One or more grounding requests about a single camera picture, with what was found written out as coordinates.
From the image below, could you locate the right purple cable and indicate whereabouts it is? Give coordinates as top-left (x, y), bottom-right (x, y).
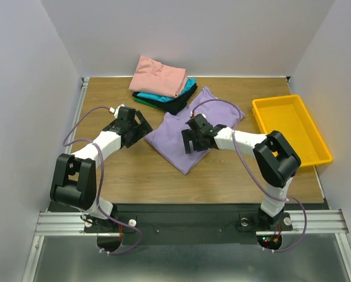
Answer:
top-left (191, 99), bottom-right (308, 254)

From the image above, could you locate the purple cable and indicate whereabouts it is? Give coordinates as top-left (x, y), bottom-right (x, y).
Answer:
top-left (63, 106), bottom-right (143, 256)
top-left (191, 99), bottom-right (308, 254)

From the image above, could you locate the pink folded t shirt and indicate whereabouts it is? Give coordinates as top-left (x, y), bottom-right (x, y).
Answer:
top-left (129, 56), bottom-right (188, 92)

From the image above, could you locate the black folded t shirt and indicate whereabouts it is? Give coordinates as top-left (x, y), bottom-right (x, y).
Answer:
top-left (132, 84), bottom-right (198, 115)

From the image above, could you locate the yellow plastic tray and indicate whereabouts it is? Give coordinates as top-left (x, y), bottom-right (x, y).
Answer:
top-left (252, 95), bottom-right (333, 167)

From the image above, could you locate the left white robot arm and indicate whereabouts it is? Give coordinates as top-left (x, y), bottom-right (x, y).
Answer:
top-left (50, 105), bottom-right (153, 231)

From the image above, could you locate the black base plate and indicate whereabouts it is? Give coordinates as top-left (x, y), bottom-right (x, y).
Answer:
top-left (85, 204), bottom-right (293, 249)

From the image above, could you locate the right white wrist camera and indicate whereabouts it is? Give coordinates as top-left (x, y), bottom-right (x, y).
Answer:
top-left (190, 111), bottom-right (206, 118)

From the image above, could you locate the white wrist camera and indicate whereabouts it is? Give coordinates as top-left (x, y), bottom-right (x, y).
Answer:
top-left (109, 104), bottom-right (125, 116)
top-left (190, 111), bottom-right (206, 118)

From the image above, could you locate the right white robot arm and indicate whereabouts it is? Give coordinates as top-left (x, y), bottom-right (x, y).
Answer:
top-left (181, 113), bottom-right (301, 229)

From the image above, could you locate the cyan folded t shirt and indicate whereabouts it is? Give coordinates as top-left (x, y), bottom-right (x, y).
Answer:
top-left (136, 78), bottom-right (196, 103)

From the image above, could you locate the purple t shirt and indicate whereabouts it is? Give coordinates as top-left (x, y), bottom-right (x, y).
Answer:
top-left (144, 86), bottom-right (245, 175)

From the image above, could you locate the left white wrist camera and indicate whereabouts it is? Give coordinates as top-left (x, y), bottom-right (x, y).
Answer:
top-left (109, 104), bottom-right (125, 116)

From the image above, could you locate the green folded t shirt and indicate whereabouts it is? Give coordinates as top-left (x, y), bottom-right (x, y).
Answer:
top-left (134, 98), bottom-right (163, 111)

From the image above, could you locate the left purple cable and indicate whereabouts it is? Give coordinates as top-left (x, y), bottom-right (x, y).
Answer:
top-left (63, 106), bottom-right (143, 256)

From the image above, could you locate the front left aluminium rail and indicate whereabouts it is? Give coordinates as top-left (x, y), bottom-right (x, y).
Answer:
top-left (34, 212), bottom-right (97, 236)

